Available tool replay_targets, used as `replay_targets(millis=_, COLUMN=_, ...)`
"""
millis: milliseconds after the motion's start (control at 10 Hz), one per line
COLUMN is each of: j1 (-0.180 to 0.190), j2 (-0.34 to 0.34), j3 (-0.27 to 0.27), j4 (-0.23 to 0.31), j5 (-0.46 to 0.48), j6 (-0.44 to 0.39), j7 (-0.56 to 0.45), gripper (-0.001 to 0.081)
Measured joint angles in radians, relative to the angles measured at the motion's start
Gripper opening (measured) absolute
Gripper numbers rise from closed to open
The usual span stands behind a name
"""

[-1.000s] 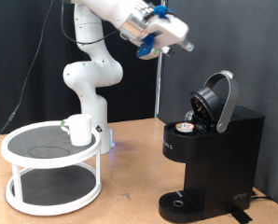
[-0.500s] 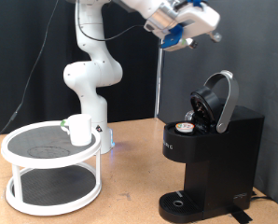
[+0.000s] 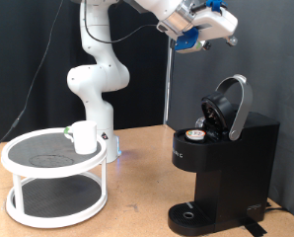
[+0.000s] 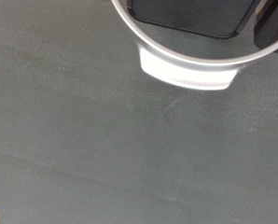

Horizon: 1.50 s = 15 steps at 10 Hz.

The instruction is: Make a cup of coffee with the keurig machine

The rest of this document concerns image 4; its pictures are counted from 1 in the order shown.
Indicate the grey partition board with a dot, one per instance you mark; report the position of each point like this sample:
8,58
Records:
114,146

